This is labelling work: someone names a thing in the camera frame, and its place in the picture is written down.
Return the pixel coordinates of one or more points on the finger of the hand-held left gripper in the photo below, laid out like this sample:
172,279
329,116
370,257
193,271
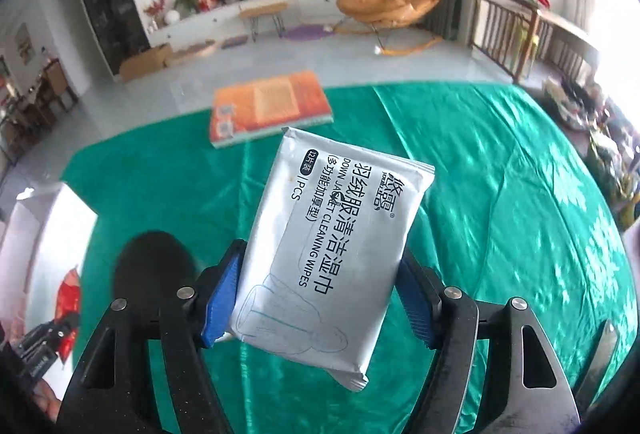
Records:
65,331

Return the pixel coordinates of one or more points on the red flowers in vase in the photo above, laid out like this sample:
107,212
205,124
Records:
155,8

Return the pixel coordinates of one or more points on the wooden dining chair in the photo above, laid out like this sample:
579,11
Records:
59,86

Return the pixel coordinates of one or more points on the purple floor mat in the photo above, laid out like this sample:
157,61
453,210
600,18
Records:
307,32

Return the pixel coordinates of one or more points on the framed wall picture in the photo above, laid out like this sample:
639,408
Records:
23,43

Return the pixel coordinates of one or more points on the green satin tablecloth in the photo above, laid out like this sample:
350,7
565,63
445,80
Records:
500,214

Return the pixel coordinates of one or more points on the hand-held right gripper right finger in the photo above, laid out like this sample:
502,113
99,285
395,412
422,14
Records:
417,309

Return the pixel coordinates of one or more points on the white round lamp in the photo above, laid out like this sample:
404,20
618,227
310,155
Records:
171,17

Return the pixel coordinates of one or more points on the orange lounge chair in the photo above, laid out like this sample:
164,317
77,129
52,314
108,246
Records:
385,3

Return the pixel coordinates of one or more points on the white wet wipes packet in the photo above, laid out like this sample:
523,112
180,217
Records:
325,239

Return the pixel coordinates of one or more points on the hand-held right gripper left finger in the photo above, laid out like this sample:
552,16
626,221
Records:
222,304

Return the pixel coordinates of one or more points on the clear jar with black lid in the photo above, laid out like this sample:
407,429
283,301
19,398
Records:
150,264

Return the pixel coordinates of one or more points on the orange book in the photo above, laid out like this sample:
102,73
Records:
270,106

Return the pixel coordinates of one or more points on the person's left hand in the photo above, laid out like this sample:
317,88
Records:
50,406

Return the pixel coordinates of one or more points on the red cloth in clear packet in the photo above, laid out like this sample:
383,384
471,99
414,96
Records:
67,299

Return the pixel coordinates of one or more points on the white cardboard box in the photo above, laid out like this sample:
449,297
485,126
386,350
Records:
50,234

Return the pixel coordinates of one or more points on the brown cardboard box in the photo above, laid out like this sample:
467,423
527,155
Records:
145,62

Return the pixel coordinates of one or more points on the white television cabinet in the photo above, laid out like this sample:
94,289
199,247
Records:
210,21

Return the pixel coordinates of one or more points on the small wooden side table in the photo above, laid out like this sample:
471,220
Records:
263,8

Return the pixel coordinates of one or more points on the row of shoes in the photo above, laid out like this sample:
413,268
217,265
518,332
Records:
605,148

